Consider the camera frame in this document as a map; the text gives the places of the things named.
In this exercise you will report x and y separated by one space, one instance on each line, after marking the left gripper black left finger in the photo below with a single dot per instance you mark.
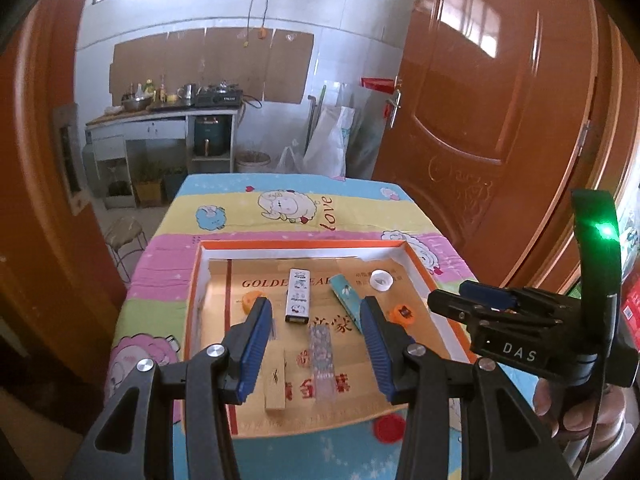
132 437

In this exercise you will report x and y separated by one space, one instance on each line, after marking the kitchen counter cabinet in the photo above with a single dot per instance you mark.
139 159

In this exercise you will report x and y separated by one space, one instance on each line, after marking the white black slim box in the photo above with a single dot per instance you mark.
297 300

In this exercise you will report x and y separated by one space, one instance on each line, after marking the person's right hand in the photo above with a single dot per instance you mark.
579 418

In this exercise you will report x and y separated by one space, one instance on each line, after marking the large shallow cardboard tray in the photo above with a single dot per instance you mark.
224 271

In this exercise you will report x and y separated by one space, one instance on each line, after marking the small round stool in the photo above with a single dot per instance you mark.
123 238

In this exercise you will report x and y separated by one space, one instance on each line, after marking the wooden door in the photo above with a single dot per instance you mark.
505 107
60 291

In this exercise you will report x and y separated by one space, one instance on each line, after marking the cardboard wall panel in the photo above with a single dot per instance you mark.
270 64

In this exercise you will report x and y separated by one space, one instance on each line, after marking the metal kettle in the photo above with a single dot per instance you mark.
187 92

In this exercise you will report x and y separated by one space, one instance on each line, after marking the right wooden door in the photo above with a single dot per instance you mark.
505 107

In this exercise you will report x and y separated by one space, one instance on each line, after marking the red bottle cap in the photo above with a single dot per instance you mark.
389 429

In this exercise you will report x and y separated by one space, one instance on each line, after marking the clear patterned slim box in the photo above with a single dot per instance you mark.
322 365

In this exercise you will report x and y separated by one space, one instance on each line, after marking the orange printed bottle cap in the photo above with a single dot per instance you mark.
402 315

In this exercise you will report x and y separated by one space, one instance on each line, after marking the white plastic sack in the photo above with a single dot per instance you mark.
327 148

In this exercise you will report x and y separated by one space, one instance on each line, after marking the colourful cartoon bed sheet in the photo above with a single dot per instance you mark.
272 208

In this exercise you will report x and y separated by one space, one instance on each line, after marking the plain orange bottle cap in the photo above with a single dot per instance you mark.
248 300

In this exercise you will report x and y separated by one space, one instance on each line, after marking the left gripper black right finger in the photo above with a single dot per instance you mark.
502 437

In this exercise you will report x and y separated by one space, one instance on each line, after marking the black gas stove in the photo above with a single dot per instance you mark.
218 97

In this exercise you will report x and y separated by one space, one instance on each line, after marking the teal slim carton box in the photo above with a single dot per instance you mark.
348 297

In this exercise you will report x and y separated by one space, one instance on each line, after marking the left wooden door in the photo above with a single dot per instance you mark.
60 291

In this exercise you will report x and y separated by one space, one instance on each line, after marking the dark green air fryer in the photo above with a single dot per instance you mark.
208 136

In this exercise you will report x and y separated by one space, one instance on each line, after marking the white bottle cap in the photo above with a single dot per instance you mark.
381 280

